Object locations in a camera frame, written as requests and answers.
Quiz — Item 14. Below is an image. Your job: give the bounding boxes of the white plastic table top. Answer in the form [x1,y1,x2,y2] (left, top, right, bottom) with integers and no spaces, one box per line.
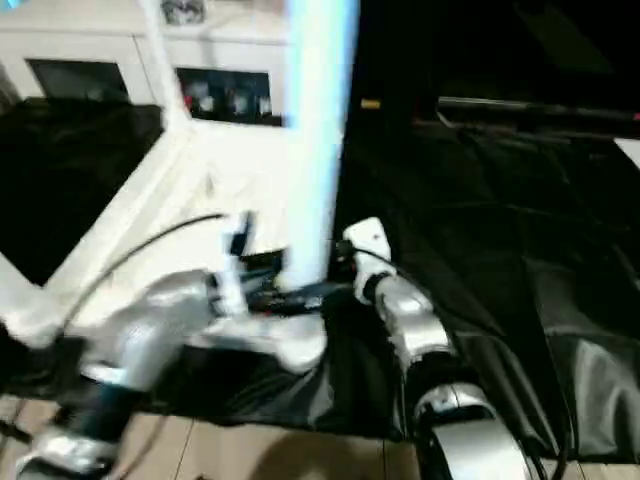
[0,122,346,375]

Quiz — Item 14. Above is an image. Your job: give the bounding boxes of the white plastic table leg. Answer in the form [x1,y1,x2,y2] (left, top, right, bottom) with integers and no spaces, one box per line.
[276,0,363,297]
[0,252,63,349]
[142,0,195,133]

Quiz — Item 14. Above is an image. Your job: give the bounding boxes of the black plastic table mat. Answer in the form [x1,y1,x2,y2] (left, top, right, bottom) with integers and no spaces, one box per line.
[0,98,640,463]

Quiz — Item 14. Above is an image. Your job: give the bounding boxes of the black flat bar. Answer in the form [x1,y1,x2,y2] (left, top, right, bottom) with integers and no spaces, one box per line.
[436,96,640,123]

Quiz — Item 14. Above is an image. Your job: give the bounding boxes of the grey crumpled clump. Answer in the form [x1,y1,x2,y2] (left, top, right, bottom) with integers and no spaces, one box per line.
[162,0,207,26]

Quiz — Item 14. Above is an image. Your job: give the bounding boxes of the white glass-door cabinet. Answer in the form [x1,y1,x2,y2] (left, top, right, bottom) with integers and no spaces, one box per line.
[0,0,293,127]

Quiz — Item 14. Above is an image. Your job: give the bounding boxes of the white flat board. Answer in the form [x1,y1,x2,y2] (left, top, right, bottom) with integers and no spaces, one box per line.
[614,138,640,169]

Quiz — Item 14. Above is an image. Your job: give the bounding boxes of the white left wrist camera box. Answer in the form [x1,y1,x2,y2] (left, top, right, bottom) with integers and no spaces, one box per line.
[216,210,255,317]

